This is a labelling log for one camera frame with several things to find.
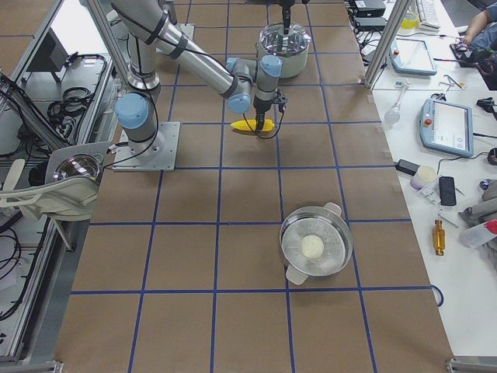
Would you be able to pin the steel steamer pot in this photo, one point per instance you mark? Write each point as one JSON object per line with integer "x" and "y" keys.
{"x": 327, "y": 223}

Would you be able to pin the pale green electric pot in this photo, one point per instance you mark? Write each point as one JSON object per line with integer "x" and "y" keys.
{"x": 292, "y": 66}

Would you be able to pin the glass pot lid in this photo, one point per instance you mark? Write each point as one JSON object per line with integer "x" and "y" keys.
{"x": 273, "y": 41}

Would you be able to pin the black phone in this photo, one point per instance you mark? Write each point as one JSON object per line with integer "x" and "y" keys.
{"x": 447, "y": 191}

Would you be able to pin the blue teach pendant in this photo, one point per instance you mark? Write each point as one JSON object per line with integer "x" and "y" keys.
{"x": 409, "y": 56}
{"x": 446, "y": 127}

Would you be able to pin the yellow corn cob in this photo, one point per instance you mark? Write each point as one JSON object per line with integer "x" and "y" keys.
{"x": 251, "y": 125}

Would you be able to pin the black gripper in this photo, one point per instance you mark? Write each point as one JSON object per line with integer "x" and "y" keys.
{"x": 286, "y": 15}
{"x": 259, "y": 108}

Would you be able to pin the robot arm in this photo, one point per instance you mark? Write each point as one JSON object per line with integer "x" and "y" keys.
{"x": 242, "y": 82}
{"x": 285, "y": 2}

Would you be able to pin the white bun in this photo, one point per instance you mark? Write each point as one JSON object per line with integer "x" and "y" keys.
{"x": 312, "y": 246}

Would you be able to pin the black power adapter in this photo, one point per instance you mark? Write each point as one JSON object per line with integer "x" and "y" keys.
{"x": 406, "y": 167}

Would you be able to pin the aluminium frame post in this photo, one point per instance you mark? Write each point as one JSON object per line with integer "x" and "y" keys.
{"x": 393, "y": 24}

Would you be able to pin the gold metal cylinder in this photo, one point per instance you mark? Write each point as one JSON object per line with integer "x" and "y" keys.
{"x": 439, "y": 238}

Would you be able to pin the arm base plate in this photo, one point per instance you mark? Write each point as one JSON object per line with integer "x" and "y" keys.
{"x": 156, "y": 156}

